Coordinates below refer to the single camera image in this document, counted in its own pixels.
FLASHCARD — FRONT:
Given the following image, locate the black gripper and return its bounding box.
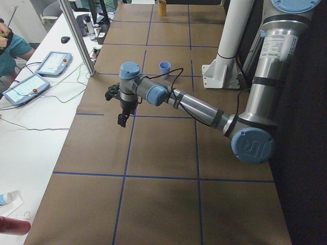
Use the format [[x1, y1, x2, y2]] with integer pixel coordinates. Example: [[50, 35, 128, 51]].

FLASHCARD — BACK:
[[118, 100, 136, 128]]

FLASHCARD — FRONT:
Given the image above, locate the blue cup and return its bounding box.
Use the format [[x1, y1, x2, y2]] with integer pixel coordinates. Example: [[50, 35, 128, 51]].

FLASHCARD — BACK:
[[159, 61, 171, 79]]

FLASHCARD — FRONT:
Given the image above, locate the yellow cup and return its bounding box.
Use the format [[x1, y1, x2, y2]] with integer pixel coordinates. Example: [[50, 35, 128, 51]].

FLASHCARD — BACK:
[[158, 0, 167, 17]]

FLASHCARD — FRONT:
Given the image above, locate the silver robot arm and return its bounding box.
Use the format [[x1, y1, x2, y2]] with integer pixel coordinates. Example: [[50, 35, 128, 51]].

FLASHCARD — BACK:
[[115, 1, 320, 164]]

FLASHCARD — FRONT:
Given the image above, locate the near orange connector hub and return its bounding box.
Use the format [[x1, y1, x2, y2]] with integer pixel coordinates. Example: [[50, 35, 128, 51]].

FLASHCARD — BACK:
[[92, 47, 101, 58]]

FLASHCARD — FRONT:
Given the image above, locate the far teach pendant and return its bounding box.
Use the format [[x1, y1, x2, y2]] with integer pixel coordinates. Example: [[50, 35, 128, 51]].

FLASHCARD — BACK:
[[35, 51, 72, 77]]

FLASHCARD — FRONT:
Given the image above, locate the teach pendant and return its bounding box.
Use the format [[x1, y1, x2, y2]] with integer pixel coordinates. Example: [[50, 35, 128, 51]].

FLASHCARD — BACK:
[[3, 74, 50, 106], [35, 51, 72, 77]]

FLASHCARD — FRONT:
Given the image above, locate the near teach pendant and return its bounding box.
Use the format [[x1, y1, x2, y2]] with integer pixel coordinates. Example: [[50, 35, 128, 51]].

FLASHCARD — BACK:
[[3, 74, 50, 106]]

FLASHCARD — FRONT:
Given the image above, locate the black computer mouse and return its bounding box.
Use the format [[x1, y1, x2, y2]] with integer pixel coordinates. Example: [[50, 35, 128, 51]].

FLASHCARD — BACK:
[[61, 36, 70, 44]]

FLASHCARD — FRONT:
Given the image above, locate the black keyboard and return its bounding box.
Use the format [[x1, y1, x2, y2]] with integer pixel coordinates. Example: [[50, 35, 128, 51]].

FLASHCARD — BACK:
[[76, 14, 89, 37]]

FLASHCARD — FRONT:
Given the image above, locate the person in teal shirt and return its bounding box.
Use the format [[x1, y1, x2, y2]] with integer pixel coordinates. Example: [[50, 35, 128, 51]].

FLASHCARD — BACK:
[[1, 18, 35, 82]]

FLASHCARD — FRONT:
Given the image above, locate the white bottle on paper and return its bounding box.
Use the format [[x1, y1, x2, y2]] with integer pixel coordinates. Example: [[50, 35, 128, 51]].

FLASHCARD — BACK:
[[1, 190, 24, 216]]

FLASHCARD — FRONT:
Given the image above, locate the red cylinder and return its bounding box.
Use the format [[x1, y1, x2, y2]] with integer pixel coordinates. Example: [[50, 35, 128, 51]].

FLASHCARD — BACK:
[[0, 216, 31, 235]]

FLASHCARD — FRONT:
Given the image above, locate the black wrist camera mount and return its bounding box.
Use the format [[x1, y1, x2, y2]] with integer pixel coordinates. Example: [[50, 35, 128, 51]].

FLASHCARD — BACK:
[[105, 83, 121, 101]]

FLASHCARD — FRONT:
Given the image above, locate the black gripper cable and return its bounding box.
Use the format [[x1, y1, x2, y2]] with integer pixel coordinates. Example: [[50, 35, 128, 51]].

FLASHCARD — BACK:
[[143, 67, 252, 127]]

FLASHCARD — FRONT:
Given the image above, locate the aluminium frame post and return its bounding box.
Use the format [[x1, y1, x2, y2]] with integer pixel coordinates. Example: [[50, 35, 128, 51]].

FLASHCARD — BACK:
[[58, 0, 96, 77]]

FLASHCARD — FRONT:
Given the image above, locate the white pedestal column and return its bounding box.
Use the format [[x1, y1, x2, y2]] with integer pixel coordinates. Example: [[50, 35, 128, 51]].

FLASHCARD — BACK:
[[202, 0, 254, 89]]

